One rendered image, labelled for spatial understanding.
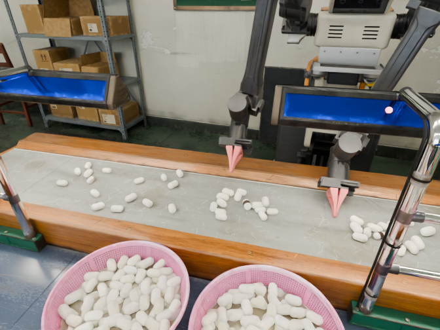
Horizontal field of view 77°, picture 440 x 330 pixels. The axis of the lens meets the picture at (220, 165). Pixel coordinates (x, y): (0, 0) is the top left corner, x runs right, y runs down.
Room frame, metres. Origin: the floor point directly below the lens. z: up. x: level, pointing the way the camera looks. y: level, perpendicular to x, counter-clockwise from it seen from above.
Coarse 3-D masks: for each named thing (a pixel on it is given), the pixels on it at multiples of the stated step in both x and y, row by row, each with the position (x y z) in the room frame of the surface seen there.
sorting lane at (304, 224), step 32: (32, 160) 0.91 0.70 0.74; (64, 160) 0.91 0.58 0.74; (96, 160) 0.91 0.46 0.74; (32, 192) 0.71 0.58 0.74; (64, 192) 0.71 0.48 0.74; (128, 192) 0.71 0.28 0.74; (160, 192) 0.71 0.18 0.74; (192, 192) 0.71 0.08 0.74; (256, 192) 0.71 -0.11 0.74; (288, 192) 0.71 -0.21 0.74; (320, 192) 0.71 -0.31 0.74; (160, 224) 0.56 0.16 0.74; (192, 224) 0.56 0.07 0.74; (224, 224) 0.56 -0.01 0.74; (256, 224) 0.56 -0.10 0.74; (288, 224) 0.56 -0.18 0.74; (320, 224) 0.56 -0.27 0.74; (416, 224) 0.56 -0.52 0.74; (320, 256) 0.45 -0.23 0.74; (352, 256) 0.45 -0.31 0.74; (416, 256) 0.45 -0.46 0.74
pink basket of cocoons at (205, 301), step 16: (224, 272) 0.38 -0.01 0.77; (256, 272) 0.40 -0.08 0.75; (272, 272) 0.39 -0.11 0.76; (288, 272) 0.39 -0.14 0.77; (208, 288) 0.35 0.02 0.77; (224, 288) 0.37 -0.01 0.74; (304, 288) 0.36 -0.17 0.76; (208, 304) 0.33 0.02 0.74; (304, 304) 0.34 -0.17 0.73; (320, 304) 0.33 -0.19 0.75; (192, 320) 0.29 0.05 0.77; (336, 320) 0.29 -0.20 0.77
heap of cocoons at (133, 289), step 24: (120, 264) 0.43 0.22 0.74; (144, 264) 0.43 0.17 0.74; (96, 288) 0.38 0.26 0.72; (120, 288) 0.37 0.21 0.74; (144, 288) 0.37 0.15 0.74; (168, 288) 0.37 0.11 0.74; (72, 312) 0.32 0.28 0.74; (96, 312) 0.32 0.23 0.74; (120, 312) 0.33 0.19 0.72; (144, 312) 0.32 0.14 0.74; (168, 312) 0.32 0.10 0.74
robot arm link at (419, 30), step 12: (420, 12) 0.71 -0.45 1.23; (432, 12) 0.70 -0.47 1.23; (420, 24) 0.70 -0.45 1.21; (432, 24) 0.69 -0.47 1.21; (408, 36) 0.71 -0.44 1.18; (420, 36) 0.70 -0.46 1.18; (396, 48) 0.73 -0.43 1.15; (408, 48) 0.71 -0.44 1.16; (396, 60) 0.71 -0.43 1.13; (408, 60) 0.70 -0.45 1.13; (384, 72) 0.72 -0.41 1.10; (396, 72) 0.71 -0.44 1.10; (384, 84) 0.72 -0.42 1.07
